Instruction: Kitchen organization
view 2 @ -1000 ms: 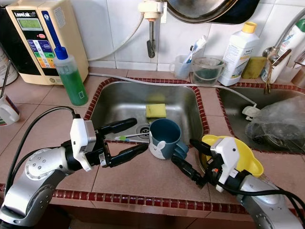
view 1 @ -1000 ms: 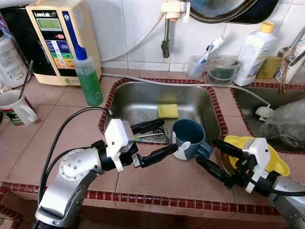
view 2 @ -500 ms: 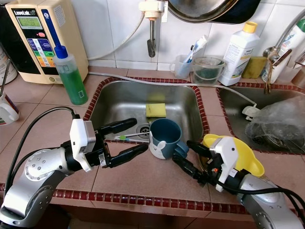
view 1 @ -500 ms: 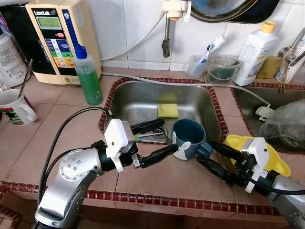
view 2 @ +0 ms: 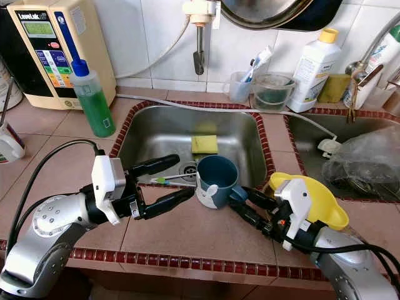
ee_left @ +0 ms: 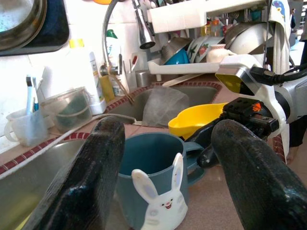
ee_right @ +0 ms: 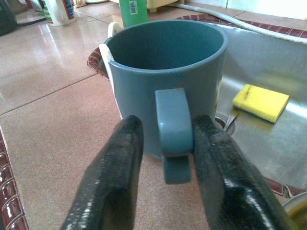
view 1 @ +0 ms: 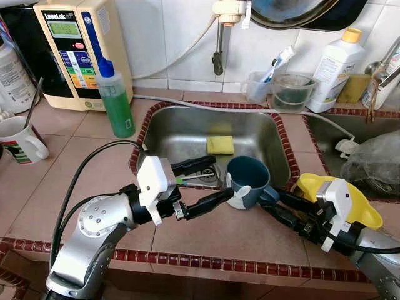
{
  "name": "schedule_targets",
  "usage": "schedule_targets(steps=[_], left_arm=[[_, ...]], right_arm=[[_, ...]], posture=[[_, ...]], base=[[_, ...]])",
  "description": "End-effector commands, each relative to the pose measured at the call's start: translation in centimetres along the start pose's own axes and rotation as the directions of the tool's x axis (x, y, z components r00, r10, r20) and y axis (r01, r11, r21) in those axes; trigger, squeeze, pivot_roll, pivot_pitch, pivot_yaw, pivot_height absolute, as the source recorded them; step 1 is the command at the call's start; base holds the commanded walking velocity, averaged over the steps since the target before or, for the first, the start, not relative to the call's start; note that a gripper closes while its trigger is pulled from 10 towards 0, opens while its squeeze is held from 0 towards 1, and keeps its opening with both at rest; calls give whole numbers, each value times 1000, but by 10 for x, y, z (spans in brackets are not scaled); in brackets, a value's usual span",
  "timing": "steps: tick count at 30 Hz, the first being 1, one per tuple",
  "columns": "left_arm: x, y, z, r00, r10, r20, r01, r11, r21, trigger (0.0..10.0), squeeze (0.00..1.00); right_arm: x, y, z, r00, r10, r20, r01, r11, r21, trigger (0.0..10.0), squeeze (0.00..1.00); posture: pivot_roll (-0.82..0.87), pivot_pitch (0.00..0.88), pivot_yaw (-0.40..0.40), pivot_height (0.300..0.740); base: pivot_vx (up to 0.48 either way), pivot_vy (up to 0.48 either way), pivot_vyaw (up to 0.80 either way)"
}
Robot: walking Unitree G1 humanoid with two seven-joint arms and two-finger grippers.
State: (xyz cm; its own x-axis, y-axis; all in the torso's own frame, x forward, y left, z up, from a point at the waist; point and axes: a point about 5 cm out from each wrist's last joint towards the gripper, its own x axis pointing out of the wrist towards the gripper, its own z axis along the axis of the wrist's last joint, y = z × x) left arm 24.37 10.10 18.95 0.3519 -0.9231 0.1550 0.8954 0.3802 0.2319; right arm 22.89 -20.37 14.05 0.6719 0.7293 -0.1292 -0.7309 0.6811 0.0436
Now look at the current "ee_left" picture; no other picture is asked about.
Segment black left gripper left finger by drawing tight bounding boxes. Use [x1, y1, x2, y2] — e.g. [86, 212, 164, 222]
[23, 116, 126, 230]

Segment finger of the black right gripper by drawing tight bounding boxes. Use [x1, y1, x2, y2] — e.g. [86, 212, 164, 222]
[183, 121, 223, 168]

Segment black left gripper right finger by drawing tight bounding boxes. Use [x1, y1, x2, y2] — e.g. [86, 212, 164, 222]
[210, 119, 307, 230]

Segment yellow plastic bowl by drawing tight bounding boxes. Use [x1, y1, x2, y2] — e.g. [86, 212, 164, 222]
[167, 102, 228, 141]

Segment blue rabbit mug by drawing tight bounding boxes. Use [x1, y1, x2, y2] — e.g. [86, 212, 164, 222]
[116, 132, 206, 230]

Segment chrome kitchen faucet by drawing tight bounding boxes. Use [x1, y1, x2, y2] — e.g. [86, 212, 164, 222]
[99, 0, 156, 76]

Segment stainless steel sink basin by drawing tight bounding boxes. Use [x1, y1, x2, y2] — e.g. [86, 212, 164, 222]
[105, 82, 223, 127]
[0, 138, 96, 230]

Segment cream mug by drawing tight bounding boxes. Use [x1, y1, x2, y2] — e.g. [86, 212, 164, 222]
[206, 44, 238, 64]

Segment person leg dark trousers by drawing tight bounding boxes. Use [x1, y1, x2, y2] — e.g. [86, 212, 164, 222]
[286, 119, 307, 166]

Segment clear plastic bag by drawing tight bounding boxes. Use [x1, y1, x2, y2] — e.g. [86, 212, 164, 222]
[142, 86, 190, 127]

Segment white spatula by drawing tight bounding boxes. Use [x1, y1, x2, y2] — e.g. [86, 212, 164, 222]
[162, 73, 204, 87]

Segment large white bowl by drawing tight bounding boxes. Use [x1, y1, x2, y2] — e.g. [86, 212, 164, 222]
[224, 23, 274, 56]

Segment white floral bowl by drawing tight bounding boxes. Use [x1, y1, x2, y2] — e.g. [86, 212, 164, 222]
[186, 35, 225, 64]

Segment white towel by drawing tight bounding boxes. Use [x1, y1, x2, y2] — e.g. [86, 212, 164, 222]
[267, 0, 295, 75]

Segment clear plastic container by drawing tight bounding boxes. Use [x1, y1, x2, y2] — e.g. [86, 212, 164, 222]
[40, 86, 94, 134]

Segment blue bowl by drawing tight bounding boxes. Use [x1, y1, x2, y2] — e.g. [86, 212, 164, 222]
[164, 47, 191, 66]

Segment clear toothbrush cup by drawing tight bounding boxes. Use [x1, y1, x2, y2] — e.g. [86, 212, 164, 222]
[4, 107, 48, 147]

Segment steel bowl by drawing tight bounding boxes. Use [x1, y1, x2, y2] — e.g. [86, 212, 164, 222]
[160, 37, 190, 66]

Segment steel cup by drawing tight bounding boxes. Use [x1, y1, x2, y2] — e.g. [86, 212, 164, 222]
[135, 69, 154, 87]

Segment clear plastic cup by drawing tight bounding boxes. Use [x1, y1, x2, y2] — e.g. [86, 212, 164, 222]
[123, 51, 141, 93]

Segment white dish rack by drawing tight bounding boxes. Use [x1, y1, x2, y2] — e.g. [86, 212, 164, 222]
[146, 0, 275, 82]

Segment white detergent bottle yellow cap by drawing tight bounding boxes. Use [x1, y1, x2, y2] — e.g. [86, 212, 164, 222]
[68, 38, 107, 115]

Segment white bottle green cap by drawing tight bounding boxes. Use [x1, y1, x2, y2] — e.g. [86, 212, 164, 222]
[105, 28, 128, 96]

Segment black hanging tray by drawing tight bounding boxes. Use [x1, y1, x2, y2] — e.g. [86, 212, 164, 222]
[0, 0, 70, 57]

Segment hanging steel pan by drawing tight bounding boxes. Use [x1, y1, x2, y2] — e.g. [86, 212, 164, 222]
[0, 0, 47, 52]

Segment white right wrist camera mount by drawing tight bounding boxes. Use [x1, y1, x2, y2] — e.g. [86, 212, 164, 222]
[214, 54, 291, 164]

